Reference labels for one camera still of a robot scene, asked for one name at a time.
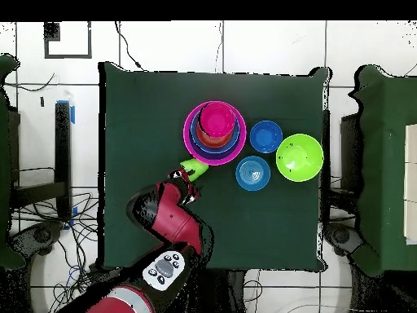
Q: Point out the green cup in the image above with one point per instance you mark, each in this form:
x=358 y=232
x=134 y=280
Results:
x=198 y=167

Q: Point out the purple bowl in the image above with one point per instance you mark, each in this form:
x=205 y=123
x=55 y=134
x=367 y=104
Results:
x=211 y=158

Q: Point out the large pink bowl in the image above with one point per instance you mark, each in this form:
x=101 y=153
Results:
x=186 y=140

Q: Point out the orange bowl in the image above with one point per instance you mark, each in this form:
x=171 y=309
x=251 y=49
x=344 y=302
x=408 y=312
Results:
x=211 y=141

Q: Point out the large light blue bowl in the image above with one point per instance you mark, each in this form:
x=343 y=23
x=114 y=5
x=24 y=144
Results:
x=236 y=143

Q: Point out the translucent blue ribbed bowl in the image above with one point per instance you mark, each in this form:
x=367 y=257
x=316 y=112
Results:
x=252 y=173

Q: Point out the small crimson bowl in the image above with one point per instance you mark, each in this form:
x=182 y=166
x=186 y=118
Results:
x=216 y=119

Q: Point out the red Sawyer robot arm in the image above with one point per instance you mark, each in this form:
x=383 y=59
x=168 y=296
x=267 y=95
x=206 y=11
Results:
x=169 y=218

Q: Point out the small dark blue bowl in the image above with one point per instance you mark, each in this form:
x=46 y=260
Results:
x=265 y=137

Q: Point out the dark green table cloth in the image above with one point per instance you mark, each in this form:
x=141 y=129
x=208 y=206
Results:
x=202 y=88

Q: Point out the large green bowl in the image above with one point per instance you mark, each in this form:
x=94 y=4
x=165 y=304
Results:
x=299 y=158

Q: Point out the black stand with blue tape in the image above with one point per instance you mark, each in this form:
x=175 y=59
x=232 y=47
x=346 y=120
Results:
x=62 y=156

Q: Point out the green cloth covered table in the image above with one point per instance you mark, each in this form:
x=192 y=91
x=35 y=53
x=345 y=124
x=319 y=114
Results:
x=4 y=163
x=387 y=163

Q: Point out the white boxes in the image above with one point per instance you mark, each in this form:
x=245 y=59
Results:
x=411 y=182

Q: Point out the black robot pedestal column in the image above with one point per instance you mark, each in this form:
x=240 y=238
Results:
x=224 y=293

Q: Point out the black square floor frame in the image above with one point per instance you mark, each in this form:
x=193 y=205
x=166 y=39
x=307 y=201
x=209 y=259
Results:
x=52 y=31

